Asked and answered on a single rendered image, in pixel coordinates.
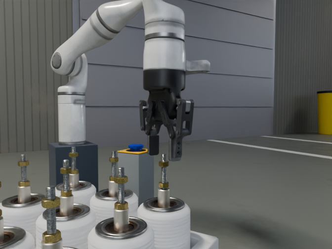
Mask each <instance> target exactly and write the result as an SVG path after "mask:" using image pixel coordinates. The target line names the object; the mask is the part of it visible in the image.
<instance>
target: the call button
mask: <svg viewBox="0 0 332 249"><path fill-rule="evenodd" d="M128 148H130V150H131V151H141V150H142V148H144V145H143V144H129V146H128Z"/></svg>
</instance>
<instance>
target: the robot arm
mask: <svg viewBox="0 0 332 249"><path fill-rule="evenodd" d="M142 9H144V15H145V46H144V53H143V88H144V89H145V90H148V91H149V98H148V100H140V101H139V112H140V129H141V130H142V131H145V133H146V135H147V154H148V155H150V156H153V155H158V154H159V135H157V134H159V131H160V128H161V125H163V124H164V126H165V127H167V130H168V134H169V137H170V139H169V149H168V159H169V160H170V161H172V162H174V161H179V160H181V156H182V139H183V138H184V137H185V136H187V135H191V133H192V123H193V111H194V100H193V99H182V97H181V93H180V92H181V91H183V90H184V89H185V79H186V75H191V74H198V73H206V72H210V62H209V61H208V60H196V61H188V60H186V52H185V15H184V12H183V10H182V9H181V8H179V7H178V6H175V5H172V4H169V3H167V2H164V1H162V0H118V1H112V2H107V3H104V4H102V5H100V6H99V7H98V8H97V9H96V10H95V12H94V13H93V14H92V15H91V16H90V17H89V18H88V20H87V21H86V22H85V23H84V24H83V25H82V26H81V27H80V28H79V29H78V30H77V31H76V32H75V33H74V34H73V35H72V36H71V37H70V38H69V39H68V40H67V41H66V42H64V43H63V44H62V45H61V46H60V47H58V48H57V49H56V51H55V52H54V54H53V56H52V58H51V68H52V70H53V71H54V72H55V73H57V74H60V75H65V76H69V82H68V83H67V84H66V85H63V86H60V87H59V88H58V132H59V145H83V144H86V124H85V91H86V87H87V71H88V63H87V57H86V55H85V54H84V53H85V52H87V51H90V50H92V49H95V48H97V47H100V46H102V45H104V44H106V43H108V42H109V41H111V40H112V39H113V38H114V37H115V36H116V35H117V34H118V33H119V32H120V31H121V30H122V29H123V28H124V27H125V26H126V25H127V24H128V23H129V22H130V21H131V20H132V19H133V18H134V17H135V16H136V15H137V14H138V13H139V12H140V11H141V10H142ZM145 118H146V120H145ZM175 118H176V119H175ZM174 119H175V120H174ZM145 121H146V122H147V124H145ZM184 121H186V124H185V128H183V122H184ZM154 125H155V127H154ZM174 126H175V127H176V130H175V131H174V128H173V127H174Z"/></svg>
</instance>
